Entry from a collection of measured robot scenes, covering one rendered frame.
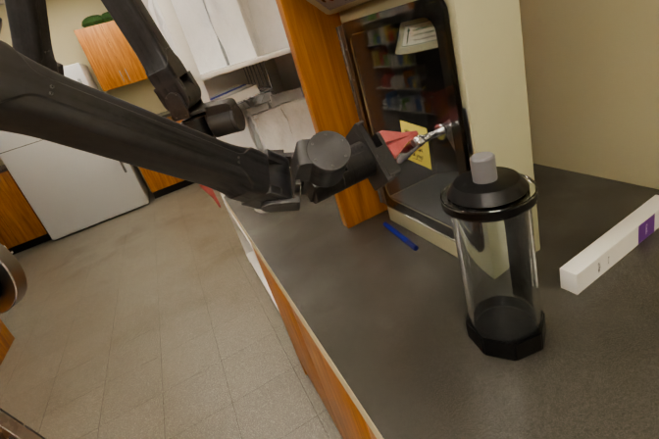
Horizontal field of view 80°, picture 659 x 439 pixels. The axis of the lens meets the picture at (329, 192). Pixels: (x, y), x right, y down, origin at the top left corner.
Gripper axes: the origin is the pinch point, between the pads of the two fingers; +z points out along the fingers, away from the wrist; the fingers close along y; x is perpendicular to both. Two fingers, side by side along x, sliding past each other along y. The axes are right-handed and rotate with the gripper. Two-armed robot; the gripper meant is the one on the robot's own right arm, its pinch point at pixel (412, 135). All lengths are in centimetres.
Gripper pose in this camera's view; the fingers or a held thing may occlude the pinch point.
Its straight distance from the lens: 66.0
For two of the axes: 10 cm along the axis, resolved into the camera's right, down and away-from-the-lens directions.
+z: 8.6, -4.3, 2.9
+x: -2.0, 2.3, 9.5
